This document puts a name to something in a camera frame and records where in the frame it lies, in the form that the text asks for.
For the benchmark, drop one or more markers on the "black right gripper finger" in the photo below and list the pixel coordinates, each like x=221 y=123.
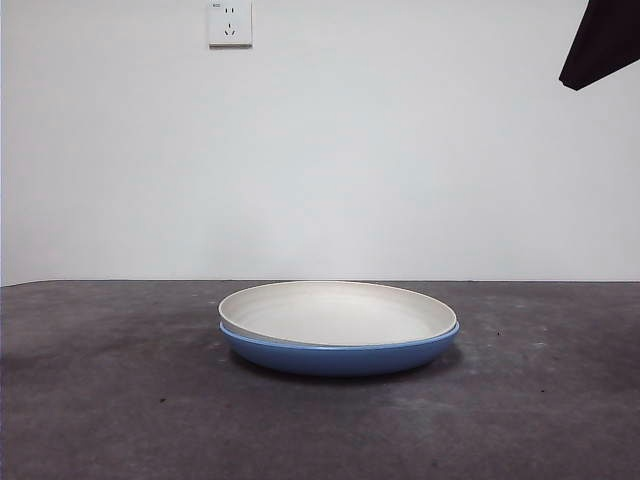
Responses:
x=605 y=40

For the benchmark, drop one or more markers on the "white round plate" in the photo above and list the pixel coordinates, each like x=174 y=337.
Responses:
x=325 y=315

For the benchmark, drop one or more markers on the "blue round plate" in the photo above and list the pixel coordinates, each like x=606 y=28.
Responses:
x=340 y=361

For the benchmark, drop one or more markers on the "white wall socket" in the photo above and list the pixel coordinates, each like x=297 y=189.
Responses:
x=230 y=25

